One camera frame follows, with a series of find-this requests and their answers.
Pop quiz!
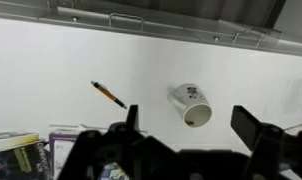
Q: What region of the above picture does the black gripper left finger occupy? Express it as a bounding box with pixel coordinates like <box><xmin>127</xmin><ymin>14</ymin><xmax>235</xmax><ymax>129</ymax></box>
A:
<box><xmin>57</xmin><ymin>104</ymin><xmax>199</xmax><ymax>180</ymax></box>

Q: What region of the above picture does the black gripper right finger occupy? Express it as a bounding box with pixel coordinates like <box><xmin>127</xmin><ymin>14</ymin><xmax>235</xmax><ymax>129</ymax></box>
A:
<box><xmin>230</xmin><ymin>105</ymin><xmax>302</xmax><ymax>180</ymax></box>

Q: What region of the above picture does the orange and black pen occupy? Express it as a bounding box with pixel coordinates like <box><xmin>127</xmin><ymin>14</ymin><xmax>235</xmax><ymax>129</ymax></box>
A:
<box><xmin>90</xmin><ymin>80</ymin><xmax>128</xmax><ymax>110</ymax></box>

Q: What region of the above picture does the white printed ceramic mug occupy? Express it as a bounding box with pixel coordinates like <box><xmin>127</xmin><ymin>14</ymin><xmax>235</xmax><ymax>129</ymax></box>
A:
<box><xmin>167</xmin><ymin>82</ymin><xmax>213</xmax><ymax>129</ymax></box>

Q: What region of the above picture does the colourful blue green cover book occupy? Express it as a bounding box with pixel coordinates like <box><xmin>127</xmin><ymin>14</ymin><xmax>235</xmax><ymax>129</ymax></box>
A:
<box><xmin>100</xmin><ymin>162</ymin><xmax>129</xmax><ymax>180</ymax></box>

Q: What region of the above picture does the white lower cabinet with drawers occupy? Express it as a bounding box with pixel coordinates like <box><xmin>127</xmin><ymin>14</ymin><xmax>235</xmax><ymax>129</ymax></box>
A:
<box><xmin>0</xmin><ymin>0</ymin><xmax>302</xmax><ymax>58</ymax></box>

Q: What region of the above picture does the yellow and white book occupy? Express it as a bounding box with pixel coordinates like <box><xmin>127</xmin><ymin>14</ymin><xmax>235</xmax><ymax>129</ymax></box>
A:
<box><xmin>0</xmin><ymin>132</ymin><xmax>41</xmax><ymax>153</ymax></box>

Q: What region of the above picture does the metal drawer handle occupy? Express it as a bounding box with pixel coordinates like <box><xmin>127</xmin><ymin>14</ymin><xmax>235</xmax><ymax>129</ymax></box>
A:
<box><xmin>232</xmin><ymin>29</ymin><xmax>264</xmax><ymax>47</ymax></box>
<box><xmin>108</xmin><ymin>12</ymin><xmax>146</xmax><ymax>32</ymax></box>

